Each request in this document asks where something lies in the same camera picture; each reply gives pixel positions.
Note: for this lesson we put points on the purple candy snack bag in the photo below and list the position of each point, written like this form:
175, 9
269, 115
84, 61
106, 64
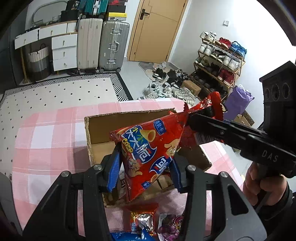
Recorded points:
169, 226

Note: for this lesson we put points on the stack of shoe boxes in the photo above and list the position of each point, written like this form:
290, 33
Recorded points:
116, 11

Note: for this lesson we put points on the silver white snack packet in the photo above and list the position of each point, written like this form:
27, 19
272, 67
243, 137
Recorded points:
143, 216

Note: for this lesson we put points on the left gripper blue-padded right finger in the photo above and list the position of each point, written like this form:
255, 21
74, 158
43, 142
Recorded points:
216, 209

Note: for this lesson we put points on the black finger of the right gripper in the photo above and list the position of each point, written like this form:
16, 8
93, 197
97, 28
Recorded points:
215, 112

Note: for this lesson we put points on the pile of shoes on floor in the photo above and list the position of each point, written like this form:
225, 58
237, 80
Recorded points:
166, 82

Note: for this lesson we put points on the person's right hand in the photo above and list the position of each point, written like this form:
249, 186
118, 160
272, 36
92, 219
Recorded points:
252, 186

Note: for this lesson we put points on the wooden door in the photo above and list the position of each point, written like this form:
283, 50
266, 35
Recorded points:
154, 30

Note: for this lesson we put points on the white dotted rug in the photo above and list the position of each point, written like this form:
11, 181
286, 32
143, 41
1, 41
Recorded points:
20, 103

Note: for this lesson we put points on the silver grey suitcase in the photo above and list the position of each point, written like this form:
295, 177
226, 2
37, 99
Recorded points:
112, 45

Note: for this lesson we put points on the red Crisp chip bag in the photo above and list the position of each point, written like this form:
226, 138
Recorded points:
148, 148

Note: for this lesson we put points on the red chip snack bag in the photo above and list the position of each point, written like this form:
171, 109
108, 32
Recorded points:
197, 130

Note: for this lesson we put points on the white drawer desk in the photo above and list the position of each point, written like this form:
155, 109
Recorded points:
61, 38

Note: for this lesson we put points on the striped laundry basket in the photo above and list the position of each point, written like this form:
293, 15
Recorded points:
39, 63

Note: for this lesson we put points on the shoe rack with shoes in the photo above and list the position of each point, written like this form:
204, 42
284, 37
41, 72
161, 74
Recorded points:
218, 64

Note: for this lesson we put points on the pink checkered tablecloth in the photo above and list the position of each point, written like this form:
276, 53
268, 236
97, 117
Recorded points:
51, 142

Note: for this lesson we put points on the beige suitcase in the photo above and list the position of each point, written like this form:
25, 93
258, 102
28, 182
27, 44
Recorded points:
88, 44

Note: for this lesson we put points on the purple shopping bag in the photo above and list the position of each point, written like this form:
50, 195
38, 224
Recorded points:
237, 102

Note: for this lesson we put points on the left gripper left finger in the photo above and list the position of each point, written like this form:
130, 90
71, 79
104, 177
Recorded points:
73, 207

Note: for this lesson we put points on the blue Oreo snack packet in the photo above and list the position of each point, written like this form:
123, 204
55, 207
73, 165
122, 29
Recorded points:
129, 236

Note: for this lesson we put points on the brown cardboard SF box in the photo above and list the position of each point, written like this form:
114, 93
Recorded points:
99, 144

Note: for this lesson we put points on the small cardboard box on floor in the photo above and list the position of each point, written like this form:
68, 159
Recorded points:
193, 88

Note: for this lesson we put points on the oval mirror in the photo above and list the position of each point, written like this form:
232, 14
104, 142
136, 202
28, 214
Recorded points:
42, 12

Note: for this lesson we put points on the teal suitcase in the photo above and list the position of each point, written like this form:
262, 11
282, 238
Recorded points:
95, 8

